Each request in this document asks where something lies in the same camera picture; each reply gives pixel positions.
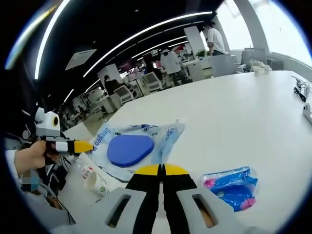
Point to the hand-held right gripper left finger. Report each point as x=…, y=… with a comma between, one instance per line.
x=143, y=195

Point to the blue flowered tissue pack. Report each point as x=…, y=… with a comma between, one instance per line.
x=231, y=187

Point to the long ceiling light strip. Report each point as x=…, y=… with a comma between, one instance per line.
x=146, y=31

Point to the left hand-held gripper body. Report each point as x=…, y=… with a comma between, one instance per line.
x=47, y=124

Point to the clear plastic bottle red label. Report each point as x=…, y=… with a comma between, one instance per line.
x=86, y=168

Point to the green potted plant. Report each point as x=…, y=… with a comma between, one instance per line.
x=201, y=54

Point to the white patterned paper cup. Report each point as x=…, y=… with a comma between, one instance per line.
x=96, y=185

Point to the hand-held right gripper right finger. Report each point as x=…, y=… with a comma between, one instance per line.
x=180, y=195

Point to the blue white plastic package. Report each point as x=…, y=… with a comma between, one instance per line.
x=131, y=148

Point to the ceiling air vent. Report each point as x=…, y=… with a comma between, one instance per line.
x=80, y=58

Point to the white power strip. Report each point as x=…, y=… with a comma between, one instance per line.
x=307, y=111

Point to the grey chair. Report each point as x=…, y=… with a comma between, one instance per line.
x=221, y=65

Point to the person's left hand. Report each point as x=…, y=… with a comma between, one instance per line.
x=34, y=153

